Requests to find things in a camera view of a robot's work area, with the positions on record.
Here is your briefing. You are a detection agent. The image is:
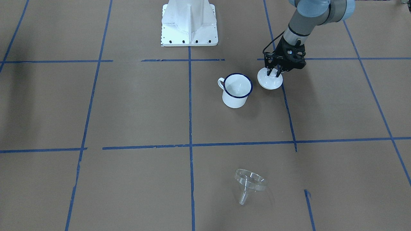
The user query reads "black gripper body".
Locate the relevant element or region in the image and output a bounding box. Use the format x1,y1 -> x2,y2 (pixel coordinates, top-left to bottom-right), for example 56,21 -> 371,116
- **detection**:
264,38 -> 306,72

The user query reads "white mug lid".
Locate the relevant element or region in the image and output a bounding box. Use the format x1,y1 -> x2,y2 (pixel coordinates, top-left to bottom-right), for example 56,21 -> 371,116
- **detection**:
257,67 -> 283,90

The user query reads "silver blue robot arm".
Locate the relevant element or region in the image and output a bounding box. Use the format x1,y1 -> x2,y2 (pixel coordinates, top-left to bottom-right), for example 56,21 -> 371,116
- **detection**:
262,0 -> 355,77

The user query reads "white enamel mug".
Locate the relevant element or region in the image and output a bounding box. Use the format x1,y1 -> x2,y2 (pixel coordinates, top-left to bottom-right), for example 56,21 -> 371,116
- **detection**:
217,73 -> 253,108

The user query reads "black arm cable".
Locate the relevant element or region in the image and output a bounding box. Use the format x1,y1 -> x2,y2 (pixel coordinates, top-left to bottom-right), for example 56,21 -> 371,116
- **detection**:
262,31 -> 285,55

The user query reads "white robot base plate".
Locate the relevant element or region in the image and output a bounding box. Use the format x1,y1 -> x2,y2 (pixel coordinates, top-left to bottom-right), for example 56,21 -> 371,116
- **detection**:
161,0 -> 219,47

